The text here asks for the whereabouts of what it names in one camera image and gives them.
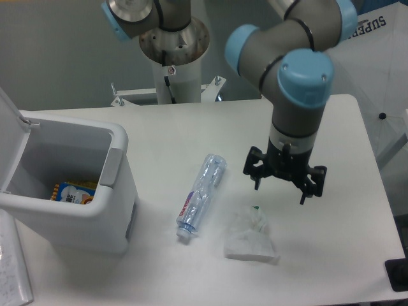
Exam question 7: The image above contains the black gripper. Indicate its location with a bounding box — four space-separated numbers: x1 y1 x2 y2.
243 140 327 205

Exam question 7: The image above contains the white push-lid trash can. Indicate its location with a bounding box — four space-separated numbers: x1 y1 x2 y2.
1 93 138 254

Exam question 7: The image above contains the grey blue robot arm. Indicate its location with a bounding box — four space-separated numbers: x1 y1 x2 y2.
101 1 358 198

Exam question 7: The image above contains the crumpled white tissue wrapper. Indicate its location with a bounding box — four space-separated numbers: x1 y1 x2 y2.
224 206 281 265

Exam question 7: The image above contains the crushed clear plastic bottle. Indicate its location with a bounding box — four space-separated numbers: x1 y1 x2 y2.
176 154 227 244

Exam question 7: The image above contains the white Superior umbrella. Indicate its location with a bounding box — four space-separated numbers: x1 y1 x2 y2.
328 2 407 167

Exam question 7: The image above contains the black device at table edge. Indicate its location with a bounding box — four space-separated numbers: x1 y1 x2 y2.
384 258 407 292

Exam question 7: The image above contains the colourful snack package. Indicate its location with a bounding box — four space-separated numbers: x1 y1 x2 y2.
50 180 97 205

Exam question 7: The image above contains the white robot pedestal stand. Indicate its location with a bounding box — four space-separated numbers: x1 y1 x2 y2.
110 17 228 108

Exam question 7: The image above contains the black pedestal cable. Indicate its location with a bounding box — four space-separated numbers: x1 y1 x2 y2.
161 49 177 105

